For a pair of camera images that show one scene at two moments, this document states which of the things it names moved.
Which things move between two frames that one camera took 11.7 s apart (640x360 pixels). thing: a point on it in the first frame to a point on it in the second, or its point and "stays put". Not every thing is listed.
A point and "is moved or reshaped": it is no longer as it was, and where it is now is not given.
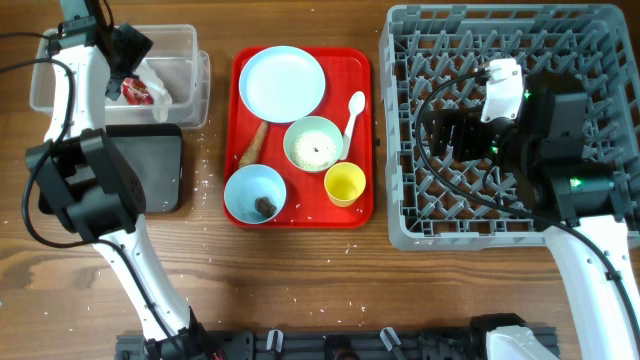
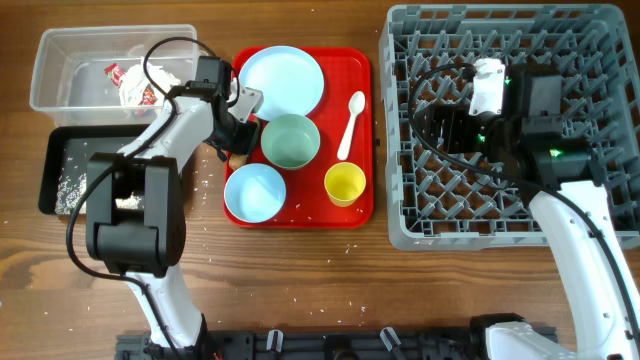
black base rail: x=329 y=344 stays put
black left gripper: x=132 y=47 to x=243 y=146
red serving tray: x=299 y=138 stays put
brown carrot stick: x=253 y=152 to x=237 y=160
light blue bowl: x=254 y=194 stays put
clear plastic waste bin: x=171 y=88 stays put
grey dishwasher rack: x=433 y=56 stays put
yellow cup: x=344 y=183 stays put
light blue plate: x=281 y=84 stays put
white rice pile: x=313 y=150 is moved or reshaped
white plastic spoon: x=356 y=105 stays put
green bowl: x=313 y=144 to x=290 y=141
